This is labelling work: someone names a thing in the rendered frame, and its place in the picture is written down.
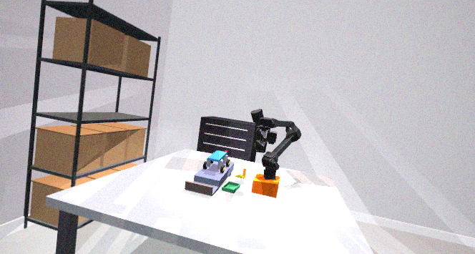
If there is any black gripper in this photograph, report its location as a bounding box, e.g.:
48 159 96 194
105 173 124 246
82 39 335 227
253 117 272 153

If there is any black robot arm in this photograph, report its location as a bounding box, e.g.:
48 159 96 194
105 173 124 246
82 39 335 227
251 109 301 180

